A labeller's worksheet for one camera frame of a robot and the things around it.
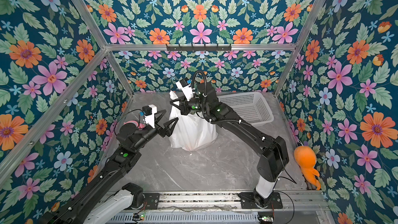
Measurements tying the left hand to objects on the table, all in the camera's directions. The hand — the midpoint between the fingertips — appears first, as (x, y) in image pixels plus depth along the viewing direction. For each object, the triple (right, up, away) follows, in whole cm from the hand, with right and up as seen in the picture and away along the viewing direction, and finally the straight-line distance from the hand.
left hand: (171, 115), depth 68 cm
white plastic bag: (+8, -9, +9) cm, 15 cm away
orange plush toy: (+66, -22, +10) cm, 71 cm away
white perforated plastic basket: (+48, +4, +43) cm, 65 cm away
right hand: (+2, +8, 0) cm, 8 cm away
